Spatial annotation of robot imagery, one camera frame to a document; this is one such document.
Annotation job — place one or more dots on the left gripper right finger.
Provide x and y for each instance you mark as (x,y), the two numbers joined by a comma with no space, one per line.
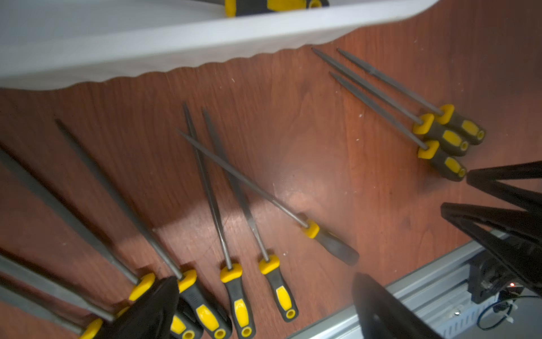
(381,315)

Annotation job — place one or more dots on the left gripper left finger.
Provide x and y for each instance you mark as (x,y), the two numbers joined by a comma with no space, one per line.
(151,315)

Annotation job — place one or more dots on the black handled round file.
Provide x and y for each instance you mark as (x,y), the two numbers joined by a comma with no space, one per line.
(329,241)

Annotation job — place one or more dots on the file yellow black handle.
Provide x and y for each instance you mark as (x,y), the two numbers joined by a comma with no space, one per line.
(446,115)
(424,127)
(431,150)
(237,8)

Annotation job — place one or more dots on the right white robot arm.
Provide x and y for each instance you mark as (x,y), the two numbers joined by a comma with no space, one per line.
(512,237)

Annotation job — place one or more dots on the flat file far left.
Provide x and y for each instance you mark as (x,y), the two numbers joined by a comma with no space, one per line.
(29,305)

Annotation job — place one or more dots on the flat file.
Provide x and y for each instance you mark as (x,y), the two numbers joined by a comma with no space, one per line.
(52,287)
(29,305)

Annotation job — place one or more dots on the white rectangular storage box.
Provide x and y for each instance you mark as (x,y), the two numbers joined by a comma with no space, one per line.
(48,45)

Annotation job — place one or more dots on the right controller board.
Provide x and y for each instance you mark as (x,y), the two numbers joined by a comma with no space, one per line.
(505,307)

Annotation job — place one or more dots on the aluminium mounting rail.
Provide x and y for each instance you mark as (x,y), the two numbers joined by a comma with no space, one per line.
(448,295)

